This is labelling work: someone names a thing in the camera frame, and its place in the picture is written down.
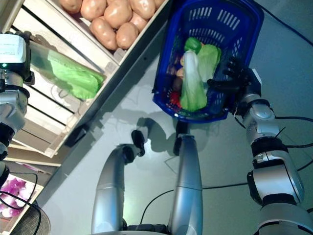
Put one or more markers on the green white napa cabbage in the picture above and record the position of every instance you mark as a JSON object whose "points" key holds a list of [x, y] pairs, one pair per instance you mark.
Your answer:
{"points": [[78, 80], [193, 83]]}

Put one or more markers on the dark robot pelvis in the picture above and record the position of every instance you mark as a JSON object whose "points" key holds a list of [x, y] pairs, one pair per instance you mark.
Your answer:
{"points": [[146, 228]]}

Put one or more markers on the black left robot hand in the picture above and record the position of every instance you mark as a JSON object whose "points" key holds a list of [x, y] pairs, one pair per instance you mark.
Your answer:
{"points": [[29, 58]]}

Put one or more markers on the small tan potato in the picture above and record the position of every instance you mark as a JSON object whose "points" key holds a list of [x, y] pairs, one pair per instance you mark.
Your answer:
{"points": [[180, 73], [177, 84]]}

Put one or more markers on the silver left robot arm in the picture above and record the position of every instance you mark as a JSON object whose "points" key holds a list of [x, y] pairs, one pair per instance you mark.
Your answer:
{"points": [[9, 110]]}

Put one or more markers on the silver left robot leg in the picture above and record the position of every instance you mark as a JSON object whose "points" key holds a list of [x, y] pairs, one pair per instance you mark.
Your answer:
{"points": [[110, 195]]}

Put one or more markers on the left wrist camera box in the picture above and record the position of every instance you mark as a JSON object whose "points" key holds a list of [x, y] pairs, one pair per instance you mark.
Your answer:
{"points": [[12, 51]]}

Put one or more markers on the blue plastic shopping basket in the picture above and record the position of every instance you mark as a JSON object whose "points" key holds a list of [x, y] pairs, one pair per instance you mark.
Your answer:
{"points": [[162, 73]]}

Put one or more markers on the wooden cabbage crate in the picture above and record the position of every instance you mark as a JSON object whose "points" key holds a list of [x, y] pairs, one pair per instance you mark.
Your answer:
{"points": [[73, 127]]}

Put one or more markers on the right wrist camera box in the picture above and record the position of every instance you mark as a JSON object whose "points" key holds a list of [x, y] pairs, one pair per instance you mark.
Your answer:
{"points": [[257, 77]]}

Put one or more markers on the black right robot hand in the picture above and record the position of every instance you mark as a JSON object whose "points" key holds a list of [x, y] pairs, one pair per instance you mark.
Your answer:
{"points": [[244, 83]]}

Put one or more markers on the red bell pepper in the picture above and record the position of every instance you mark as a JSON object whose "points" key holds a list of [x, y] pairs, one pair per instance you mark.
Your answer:
{"points": [[175, 98]]}

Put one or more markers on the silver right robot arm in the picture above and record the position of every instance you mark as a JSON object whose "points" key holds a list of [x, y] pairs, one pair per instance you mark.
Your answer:
{"points": [[261, 117]]}

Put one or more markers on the red apple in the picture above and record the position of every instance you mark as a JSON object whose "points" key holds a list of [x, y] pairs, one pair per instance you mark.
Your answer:
{"points": [[183, 60]]}

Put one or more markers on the green bell pepper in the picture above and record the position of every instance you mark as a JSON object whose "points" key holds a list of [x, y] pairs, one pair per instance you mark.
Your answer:
{"points": [[192, 44]]}

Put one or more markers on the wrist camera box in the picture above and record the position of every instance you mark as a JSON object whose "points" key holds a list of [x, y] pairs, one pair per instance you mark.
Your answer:
{"points": [[257, 77], [12, 51]]}

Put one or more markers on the wooden potato crate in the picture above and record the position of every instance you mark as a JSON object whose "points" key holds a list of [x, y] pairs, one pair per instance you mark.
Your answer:
{"points": [[84, 33]]}

